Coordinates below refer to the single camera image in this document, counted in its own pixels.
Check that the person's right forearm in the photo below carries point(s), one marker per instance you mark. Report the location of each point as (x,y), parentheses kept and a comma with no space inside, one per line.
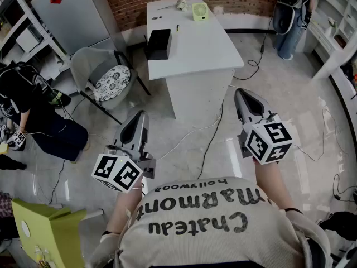
(272,183)

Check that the grey chair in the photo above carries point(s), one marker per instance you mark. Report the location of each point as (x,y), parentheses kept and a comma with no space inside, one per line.
(86,63)

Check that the cream printed shirt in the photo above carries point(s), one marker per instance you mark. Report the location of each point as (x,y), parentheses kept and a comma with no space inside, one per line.
(209,247)

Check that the floral seat cushion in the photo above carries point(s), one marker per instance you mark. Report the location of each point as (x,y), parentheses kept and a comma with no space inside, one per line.
(113,82)

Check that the metal shelf rack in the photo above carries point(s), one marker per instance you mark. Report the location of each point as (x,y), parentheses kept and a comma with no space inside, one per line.
(37,24)

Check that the grey backpack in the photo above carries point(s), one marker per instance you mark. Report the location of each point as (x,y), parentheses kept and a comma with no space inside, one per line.
(284,18)

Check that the green cardboard box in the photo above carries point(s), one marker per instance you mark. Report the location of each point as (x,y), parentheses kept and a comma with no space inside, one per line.
(42,227)

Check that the white desk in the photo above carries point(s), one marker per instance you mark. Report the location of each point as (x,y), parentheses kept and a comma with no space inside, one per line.
(200,46)

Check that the green desk fan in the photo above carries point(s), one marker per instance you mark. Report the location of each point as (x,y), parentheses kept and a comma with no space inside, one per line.
(199,11)

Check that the person's left forearm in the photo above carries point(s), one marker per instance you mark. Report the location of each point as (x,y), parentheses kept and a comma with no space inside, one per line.
(122,211)

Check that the white flower bouquet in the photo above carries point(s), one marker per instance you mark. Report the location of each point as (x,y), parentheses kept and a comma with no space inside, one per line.
(182,4)

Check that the black box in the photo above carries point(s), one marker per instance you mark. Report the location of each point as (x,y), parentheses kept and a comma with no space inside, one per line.
(158,43)

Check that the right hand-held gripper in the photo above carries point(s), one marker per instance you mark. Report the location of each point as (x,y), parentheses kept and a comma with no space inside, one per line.
(267,141)

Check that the grey refrigerator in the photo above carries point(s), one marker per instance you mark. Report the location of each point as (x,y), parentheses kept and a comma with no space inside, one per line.
(75,18)

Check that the white shelf unit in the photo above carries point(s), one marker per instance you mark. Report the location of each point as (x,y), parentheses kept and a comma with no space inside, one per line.
(334,54)

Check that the silver bangle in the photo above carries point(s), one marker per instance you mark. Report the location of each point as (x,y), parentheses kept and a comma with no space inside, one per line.
(138,187)

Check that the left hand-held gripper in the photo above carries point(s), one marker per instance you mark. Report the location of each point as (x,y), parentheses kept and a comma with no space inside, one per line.
(131,138)

